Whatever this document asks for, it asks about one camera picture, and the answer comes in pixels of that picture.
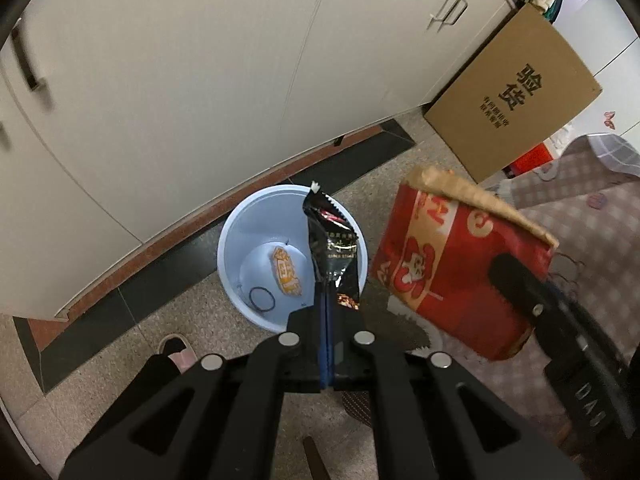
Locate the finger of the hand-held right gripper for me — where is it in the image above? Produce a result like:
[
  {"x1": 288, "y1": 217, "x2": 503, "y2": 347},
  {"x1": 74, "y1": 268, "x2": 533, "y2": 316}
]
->
[{"x1": 487, "y1": 254, "x2": 568, "y2": 343}]

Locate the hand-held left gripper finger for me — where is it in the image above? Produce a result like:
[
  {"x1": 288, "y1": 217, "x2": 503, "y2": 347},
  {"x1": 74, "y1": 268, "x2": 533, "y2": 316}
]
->
[
  {"x1": 59, "y1": 285, "x2": 328, "y2": 480},
  {"x1": 326, "y1": 294, "x2": 587, "y2": 480}
]

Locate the red paper bag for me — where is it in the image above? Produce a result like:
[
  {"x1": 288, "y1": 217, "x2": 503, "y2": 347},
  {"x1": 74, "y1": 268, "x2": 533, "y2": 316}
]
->
[{"x1": 371, "y1": 166, "x2": 560, "y2": 362}]

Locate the black snack wrapper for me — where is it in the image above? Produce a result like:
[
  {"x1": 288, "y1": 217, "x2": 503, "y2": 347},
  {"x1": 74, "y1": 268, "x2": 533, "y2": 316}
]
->
[{"x1": 302, "y1": 181, "x2": 362, "y2": 313}]

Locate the light blue trash bin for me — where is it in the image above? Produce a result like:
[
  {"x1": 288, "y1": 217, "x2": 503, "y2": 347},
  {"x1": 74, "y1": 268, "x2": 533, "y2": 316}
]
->
[{"x1": 217, "y1": 185, "x2": 371, "y2": 333}]

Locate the yellow snack wrapper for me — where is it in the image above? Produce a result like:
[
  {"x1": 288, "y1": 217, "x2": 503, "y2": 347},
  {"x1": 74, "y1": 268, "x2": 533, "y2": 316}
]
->
[{"x1": 270, "y1": 246, "x2": 304, "y2": 297}]

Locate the checked tablecloth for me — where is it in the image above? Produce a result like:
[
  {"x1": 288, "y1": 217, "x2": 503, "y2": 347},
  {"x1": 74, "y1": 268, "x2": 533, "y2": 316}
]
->
[{"x1": 380, "y1": 132, "x2": 640, "y2": 443}]

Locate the red plastic box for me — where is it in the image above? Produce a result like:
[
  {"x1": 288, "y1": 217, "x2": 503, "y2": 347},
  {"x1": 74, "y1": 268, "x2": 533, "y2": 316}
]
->
[{"x1": 514, "y1": 142, "x2": 552, "y2": 174}]

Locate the pink slipper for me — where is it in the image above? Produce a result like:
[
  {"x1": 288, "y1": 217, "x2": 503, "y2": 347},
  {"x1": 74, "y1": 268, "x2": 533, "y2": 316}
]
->
[{"x1": 157, "y1": 334, "x2": 197, "y2": 373}]

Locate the person's black trouser leg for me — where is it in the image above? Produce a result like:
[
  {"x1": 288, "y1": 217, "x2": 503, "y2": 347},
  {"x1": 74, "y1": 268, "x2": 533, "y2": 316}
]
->
[{"x1": 131, "y1": 354, "x2": 182, "y2": 413}]

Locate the brown cardboard box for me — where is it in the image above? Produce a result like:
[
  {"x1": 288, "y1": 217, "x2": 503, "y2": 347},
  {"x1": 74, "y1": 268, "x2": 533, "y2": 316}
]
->
[{"x1": 424, "y1": 2, "x2": 604, "y2": 184}]

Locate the white cabinet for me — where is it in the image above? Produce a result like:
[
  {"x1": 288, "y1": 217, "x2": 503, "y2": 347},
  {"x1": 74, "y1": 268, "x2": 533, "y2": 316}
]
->
[{"x1": 0, "y1": 0, "x2": 516, "y2": 319}]

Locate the black hair tie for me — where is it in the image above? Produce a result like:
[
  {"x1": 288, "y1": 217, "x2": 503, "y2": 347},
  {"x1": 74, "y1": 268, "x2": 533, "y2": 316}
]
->
[{"x1": 249, "y1": 287, "x2": 277, "y2": 312}]

